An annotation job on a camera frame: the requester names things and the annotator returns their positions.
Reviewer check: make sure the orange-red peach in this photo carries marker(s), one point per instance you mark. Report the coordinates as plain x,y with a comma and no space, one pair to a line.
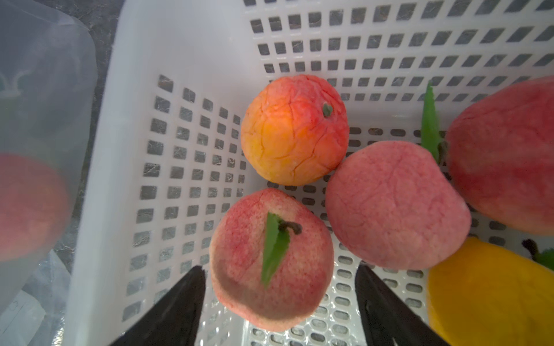
296,130

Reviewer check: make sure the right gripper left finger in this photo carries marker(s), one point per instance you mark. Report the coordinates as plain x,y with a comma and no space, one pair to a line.
175,318

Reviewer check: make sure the white plastic basket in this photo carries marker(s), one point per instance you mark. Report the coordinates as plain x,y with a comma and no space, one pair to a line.
167,163

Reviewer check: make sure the green printed zip-top bag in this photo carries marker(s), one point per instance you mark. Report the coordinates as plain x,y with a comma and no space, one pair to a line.
48,77

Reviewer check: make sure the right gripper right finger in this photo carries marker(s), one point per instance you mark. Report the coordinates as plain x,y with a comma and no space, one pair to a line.
386,319

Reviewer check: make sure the clear blue-zipper bag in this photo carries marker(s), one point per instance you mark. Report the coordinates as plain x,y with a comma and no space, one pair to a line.
36,316

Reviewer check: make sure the red peach back right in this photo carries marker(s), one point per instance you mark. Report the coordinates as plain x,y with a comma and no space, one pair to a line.
499,152

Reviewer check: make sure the yellow peach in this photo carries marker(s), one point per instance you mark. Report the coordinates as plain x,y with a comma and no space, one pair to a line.
487,295

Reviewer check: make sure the pink peach with leaf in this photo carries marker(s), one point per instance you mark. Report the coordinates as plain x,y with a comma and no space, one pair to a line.
271,260

